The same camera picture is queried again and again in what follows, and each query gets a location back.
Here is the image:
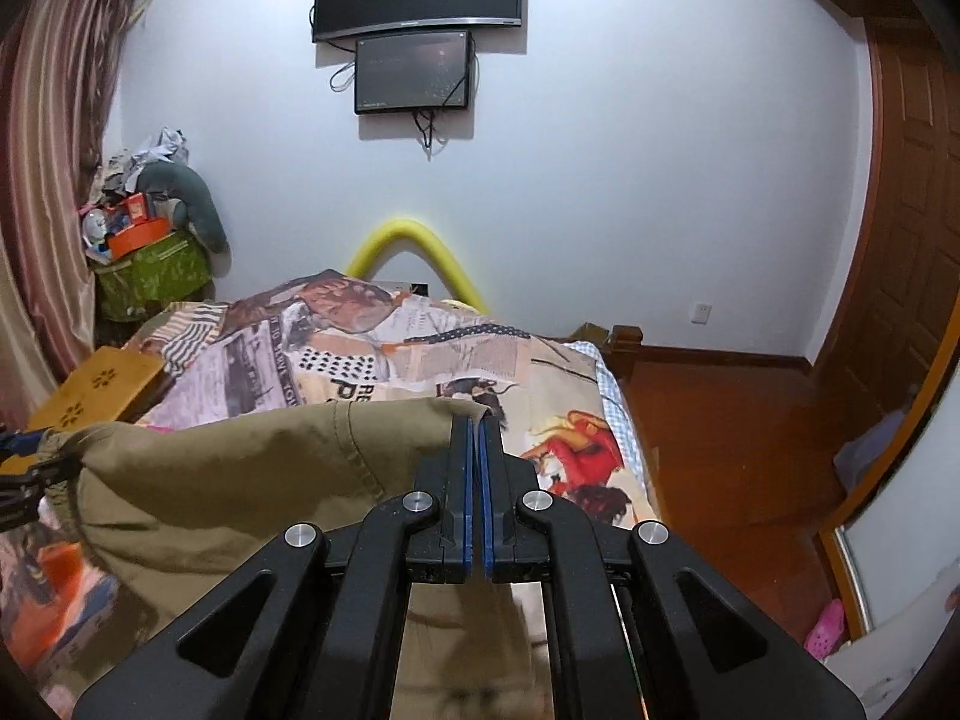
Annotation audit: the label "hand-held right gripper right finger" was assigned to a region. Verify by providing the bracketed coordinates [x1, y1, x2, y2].
[480, 414, 867, 720]

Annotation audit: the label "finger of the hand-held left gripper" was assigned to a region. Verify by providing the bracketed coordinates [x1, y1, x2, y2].
[0, 427, 52, 461]
[0, 459, 80, 530]

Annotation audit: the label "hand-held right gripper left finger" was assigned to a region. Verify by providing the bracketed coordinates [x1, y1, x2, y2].
[71, 414, 481, 720]

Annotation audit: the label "olive green pants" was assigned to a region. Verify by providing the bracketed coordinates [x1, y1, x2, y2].
[37, 397, 541, 720]

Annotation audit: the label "small wooden folding table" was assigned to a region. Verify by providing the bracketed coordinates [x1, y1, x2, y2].
[26, 347, 170, 436]

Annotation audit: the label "printed blanket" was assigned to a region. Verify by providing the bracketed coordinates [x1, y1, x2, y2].
[0, 270, 665, 698]

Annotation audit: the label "checkered bed sheet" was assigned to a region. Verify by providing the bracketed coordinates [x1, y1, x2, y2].
[562, 340, 647, 470]

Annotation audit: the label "green patterned box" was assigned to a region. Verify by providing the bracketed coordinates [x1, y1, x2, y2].
[94, 229, 215, 323]

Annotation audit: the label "orange box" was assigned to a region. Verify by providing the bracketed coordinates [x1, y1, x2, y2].
[105, 195, 173, 260]

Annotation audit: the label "pink striped curtain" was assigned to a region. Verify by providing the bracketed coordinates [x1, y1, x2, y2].
[0, 0, 151, 428]

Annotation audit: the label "yellow foam tube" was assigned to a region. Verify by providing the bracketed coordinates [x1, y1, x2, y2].
[345, 217, 492, 316]

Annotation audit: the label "grey plush toy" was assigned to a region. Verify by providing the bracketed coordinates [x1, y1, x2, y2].
[139, 163, 230, 254]

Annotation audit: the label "pile of crumpled clothes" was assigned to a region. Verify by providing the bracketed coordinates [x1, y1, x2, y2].
[94, 127, 190, 200]

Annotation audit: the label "pink shoe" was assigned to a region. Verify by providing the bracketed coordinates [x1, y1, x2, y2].
[804, 598, 847, 661]

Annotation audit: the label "brown wooden door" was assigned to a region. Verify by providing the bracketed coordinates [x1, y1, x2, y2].
[806, 15, 960, 466]

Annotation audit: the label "wooden bed post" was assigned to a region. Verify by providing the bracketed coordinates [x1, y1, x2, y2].
[566, 322, 646, 365]

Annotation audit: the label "black monitor cable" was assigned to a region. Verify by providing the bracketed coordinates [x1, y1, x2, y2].
[411, 109, 452, 163]

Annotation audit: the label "small black wall monitor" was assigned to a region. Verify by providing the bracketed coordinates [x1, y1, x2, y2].
[354, 30, 477, 116]

